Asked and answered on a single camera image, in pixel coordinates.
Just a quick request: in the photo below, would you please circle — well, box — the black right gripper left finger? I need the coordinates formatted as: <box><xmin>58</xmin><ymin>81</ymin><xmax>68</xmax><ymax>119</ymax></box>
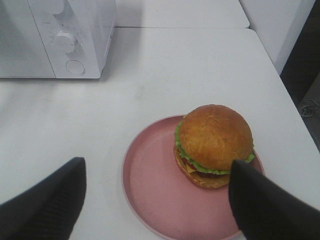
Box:
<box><xmin>0</xmin><ymin>157</ymin><xmax>86</xmax><ymax>240</ymax></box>

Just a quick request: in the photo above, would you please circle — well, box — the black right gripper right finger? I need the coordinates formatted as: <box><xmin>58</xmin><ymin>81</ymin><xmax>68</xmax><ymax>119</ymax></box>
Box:
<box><xmin>228</xmin><ymin>160</ymin><xmax>320</xmax><ymax>240</ymax></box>

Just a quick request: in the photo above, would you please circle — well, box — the burger with lettuce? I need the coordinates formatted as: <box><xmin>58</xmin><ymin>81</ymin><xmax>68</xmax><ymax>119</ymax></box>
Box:
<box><xmin>173</xmin><ymin>104</ymin><xmax>256</xmax><ymax>189</ymax></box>

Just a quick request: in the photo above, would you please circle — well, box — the round white door button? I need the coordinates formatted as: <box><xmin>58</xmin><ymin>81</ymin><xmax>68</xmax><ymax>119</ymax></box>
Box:
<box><xmin>65</xmin><ymin>60</ymin><xmax>85</xmax><ymax>75</ymax></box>

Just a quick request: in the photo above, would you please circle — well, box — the white microwave door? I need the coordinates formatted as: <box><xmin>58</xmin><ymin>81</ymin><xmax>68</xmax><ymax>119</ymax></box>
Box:
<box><xmin>0</xmin><ymin>0</ymin><xmax>55</xmax><ymax>78</ymax></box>

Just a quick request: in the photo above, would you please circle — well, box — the white control knob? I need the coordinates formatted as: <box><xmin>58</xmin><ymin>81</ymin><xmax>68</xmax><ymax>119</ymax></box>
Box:
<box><xmin>53</xmin><ymin>30</ymin><xmax>78</xmax><ymax>54</ymax></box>
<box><xmin>47</xmin><ymin>0</ymin><xmax>67</xmax><ymax>15</ymax></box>

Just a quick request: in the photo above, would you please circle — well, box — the white microwave oven body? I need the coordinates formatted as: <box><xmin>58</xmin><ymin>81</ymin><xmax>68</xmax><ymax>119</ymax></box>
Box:
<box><xmin>0</xmin><ymin>0</ymin><xmax>118</xmax><ymax>80</ymax></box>

